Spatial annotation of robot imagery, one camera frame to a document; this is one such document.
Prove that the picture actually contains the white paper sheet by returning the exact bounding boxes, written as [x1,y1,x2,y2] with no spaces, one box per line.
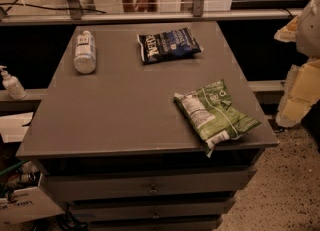
[0,112,33,143]

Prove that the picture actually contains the grey drawer cabinet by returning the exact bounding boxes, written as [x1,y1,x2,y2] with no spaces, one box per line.
[17,21,278,231]

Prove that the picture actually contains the clear plastic water bottle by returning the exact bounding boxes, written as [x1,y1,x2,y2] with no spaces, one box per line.
[73,31,96,74]

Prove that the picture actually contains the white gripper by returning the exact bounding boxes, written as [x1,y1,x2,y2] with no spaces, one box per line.
[274,0,320,128]

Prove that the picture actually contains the black cable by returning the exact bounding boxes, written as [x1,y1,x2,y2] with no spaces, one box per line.
[0,2,107,15]

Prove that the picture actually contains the green chip bag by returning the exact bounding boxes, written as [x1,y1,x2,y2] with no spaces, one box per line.
[174,79,261,157]

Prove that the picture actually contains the white cardboard box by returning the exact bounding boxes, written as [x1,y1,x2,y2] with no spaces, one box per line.
[0,175,64,225]

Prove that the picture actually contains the white pump dispenser bottle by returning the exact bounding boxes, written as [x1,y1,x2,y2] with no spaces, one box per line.
[0,66,27,100]

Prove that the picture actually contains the dark blue snack bag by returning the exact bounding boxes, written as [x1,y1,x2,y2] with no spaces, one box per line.
[137,27,203,64]

